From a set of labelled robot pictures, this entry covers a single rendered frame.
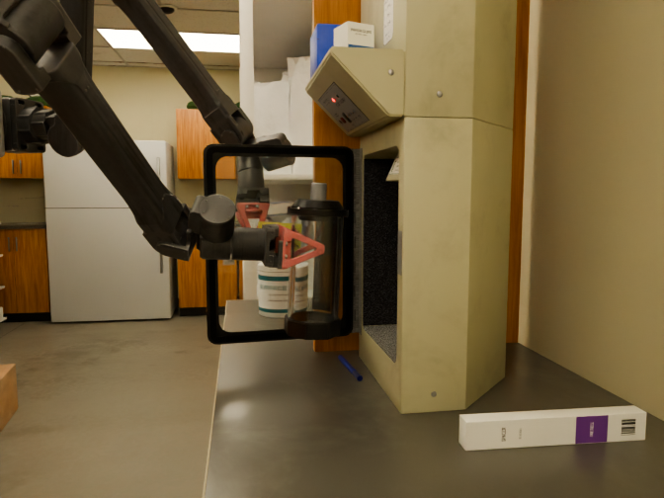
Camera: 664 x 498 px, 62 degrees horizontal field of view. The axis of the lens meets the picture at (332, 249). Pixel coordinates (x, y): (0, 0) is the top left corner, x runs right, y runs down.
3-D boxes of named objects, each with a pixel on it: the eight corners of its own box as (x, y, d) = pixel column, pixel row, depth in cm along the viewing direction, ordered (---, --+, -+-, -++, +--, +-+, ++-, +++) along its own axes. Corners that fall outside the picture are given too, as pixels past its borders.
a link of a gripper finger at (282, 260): (320, 227, 98) (267, 224, 96) (328, 229, 91) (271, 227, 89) (318, 265, 99) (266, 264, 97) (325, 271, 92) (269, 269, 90)
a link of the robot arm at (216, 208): (173, 214, 98) (156, 253, 93) (170, 172, 89) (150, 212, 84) (238, 231, 99) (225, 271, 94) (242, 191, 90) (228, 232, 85)
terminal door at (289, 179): (353, 335, 118) (354, 146, 114) (207, 345, 111) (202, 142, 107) (352, 334, 119) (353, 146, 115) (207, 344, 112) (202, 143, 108)
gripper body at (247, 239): (272, 224, 101) (230, 222, 100) (278, 228, 91) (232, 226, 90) (270, 260, 102) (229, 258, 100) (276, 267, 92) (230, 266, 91)
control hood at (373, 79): (360, 137, 116) (360, 88, 115) (405, 117, 84) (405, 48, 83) (304, 136, 114) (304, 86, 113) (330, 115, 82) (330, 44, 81)
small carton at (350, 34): (359, 68, 96) (359, 33, 96) (373, 62, 92) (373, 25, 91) (333, 65, 94) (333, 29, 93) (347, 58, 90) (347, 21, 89)
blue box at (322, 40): (359, 86, 112) (359, 40, 111) (370, 75, 102) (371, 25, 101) (309, 84, 110) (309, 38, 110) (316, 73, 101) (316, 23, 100)
